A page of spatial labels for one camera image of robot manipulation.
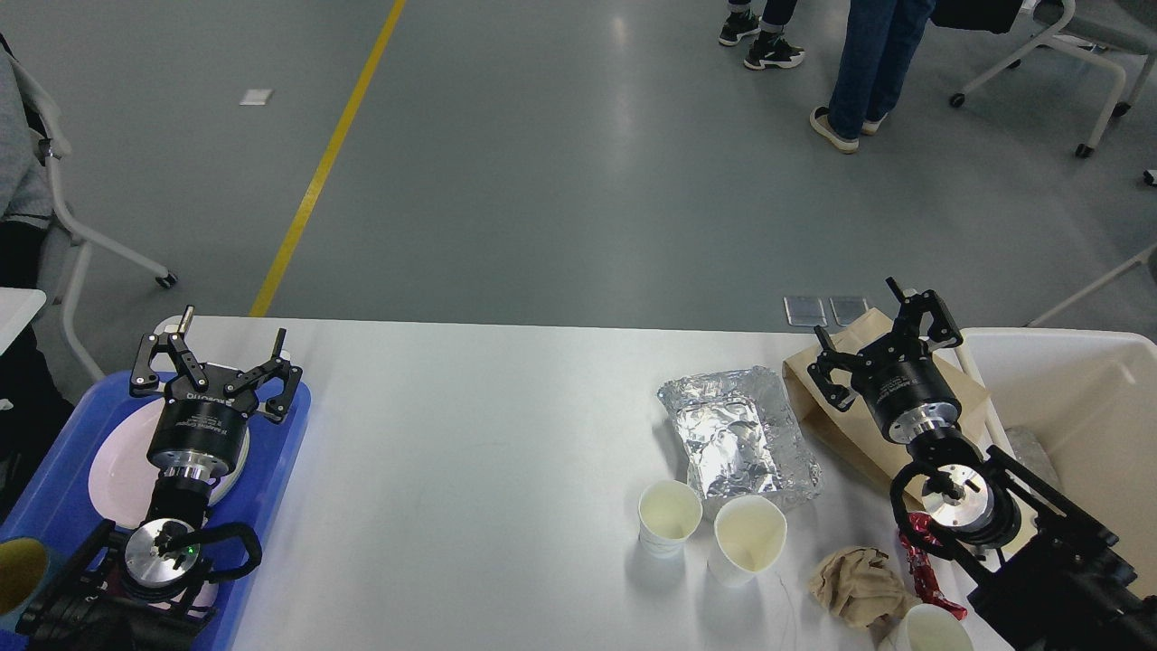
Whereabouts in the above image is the pink plate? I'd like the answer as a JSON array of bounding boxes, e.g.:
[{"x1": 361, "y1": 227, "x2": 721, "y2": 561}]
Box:
[{"x1": 88, "y1": 399, "x2": 249, "y2": 528}]

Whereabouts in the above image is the white plastic bin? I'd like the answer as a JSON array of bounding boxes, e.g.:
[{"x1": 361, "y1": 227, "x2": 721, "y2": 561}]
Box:
[{"x1": 964, "y1": 328, "x2": 1156, "y2": 597}]

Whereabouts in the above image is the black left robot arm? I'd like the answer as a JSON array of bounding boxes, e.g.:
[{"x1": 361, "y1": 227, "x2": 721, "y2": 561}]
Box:
[{"x1": 3, "y1": 310, "x2": 311, "y2": 650}]

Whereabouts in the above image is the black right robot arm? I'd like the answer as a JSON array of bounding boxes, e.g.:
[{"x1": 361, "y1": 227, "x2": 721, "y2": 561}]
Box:
[{"x1": 806, "y1": 278, "x2": 1156, "y2": 650}]

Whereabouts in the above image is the left metal floor plate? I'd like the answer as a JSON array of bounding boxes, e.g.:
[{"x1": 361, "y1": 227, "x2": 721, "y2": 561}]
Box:
[{"x1": 784, "y1": 296, "x2": 828, "y2": 328}]

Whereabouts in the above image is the white office chair right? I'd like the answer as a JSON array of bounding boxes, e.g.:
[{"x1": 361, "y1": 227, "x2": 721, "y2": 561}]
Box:
[{"x1": 949, "y1": 1, "x2": 1156, "y2": 160}]

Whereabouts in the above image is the white chair leg right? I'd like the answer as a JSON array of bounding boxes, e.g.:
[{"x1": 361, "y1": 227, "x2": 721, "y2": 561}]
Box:
[{"x1": 1024, "y1": 243, "x2": 1156, "y2": 328}]

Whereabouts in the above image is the person in black trousers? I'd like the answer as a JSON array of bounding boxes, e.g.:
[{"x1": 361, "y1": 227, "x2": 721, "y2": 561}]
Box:
[{"x1": 718, "y1": 1, "x2": 806, "y2": 71}]

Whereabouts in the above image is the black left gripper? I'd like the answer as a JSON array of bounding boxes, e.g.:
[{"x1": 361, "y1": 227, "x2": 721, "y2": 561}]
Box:
[{"x1": 128, "y1": 305, "x2": 304, "y2": 476}]

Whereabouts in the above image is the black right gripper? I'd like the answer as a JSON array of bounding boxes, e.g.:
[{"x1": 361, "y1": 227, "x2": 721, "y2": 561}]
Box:
[{"x1": 806, "y1": 278, "x2": 964, "y2": 444}]

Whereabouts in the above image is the crumpled aluminium foil tray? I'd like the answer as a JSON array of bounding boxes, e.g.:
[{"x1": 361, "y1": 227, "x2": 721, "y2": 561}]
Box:
[{"x1": 657, "y1": 367, "x2": 823, "y2": 520}]

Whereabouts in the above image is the blue plastic tray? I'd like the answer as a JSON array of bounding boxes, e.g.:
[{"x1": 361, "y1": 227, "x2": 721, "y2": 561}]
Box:
[{"x1": 1, "y1": 371, "x2": 311, "y2": 650}]

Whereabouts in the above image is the crumpled brown paper napkin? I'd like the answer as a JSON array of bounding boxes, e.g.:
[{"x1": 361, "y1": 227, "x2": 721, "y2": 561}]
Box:
[{"x1": 806, "y1": 545, "x2": 920, "y2": 627}]

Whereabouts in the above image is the white paper cup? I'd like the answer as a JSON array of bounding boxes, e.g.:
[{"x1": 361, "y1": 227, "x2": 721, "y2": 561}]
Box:
[
  {"x1": 707, "y1": 495, "x2": 788, "y2": 589},
  {"x1": 638, "y1": 479, "x2": 702, "y2": 558}
]

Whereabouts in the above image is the brown paper bag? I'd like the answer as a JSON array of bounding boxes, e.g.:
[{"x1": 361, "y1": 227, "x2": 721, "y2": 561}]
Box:
[{"x1": 781, "y1": 308, "x2": 993, "y2": 512}]

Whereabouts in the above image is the right metal floor plate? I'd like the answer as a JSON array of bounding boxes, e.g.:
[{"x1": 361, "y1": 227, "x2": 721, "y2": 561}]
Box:
[{"x1": 828, "y1": 296, "x2": 871, "y2": 328}]

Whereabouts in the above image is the pink mug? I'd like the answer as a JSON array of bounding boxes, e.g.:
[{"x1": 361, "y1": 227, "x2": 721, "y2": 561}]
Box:
[{"x1": 190, "y1": 582, "x2": 220, "y2": 617}]

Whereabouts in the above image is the white paper on floor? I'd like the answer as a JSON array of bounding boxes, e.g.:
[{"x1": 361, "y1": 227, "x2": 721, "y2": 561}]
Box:
[{"x1": 239, "y1": 88, "x2": 274, "y2": 108}]

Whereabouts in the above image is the white chair left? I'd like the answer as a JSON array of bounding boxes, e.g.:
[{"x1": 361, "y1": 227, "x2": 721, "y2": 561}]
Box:
[{"x1": 5, "y1": 54, "x2": 178, "y2": 382}]

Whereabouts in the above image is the white cup bottom edge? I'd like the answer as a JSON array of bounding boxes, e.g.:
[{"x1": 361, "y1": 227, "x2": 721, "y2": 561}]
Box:
[{"x1": 876, "y1": 602, "x2": 974, "y2": 650}]

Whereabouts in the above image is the red foil wrapper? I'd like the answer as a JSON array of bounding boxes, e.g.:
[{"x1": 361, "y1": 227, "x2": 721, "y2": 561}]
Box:
[{"x1": 898, "y1": 512, "x2": 968, "y2": 621}]

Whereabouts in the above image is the person in blue jeans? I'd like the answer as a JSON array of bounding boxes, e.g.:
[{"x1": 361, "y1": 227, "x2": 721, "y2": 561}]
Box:
[{"x1": 809, "y1": 1, "x2": 936, "y2": 154}]

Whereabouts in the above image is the metal floor plate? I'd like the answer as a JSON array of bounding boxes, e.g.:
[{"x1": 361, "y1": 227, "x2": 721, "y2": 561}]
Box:
[
  {"x1": 784, "y1": 296, "x2": 828, "y2": 328},
  {"x1": 828, "y1": 296, "x2": 871, "y2": 328}
]

